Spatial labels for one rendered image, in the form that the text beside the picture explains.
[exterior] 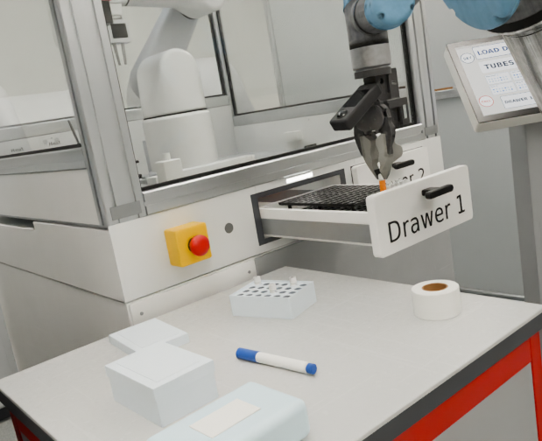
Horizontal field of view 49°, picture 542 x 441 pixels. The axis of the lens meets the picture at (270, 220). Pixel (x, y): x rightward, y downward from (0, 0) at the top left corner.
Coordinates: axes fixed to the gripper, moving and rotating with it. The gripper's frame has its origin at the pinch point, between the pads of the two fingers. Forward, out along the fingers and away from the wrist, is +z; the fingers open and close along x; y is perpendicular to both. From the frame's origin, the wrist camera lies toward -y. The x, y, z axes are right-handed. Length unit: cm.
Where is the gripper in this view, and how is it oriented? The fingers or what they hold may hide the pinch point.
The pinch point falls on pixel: (378, 173)
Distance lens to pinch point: 120.0
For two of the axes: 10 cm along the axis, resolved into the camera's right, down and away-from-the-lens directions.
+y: 7.5, -2.5, 6.1
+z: 1.7, 9.7, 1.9
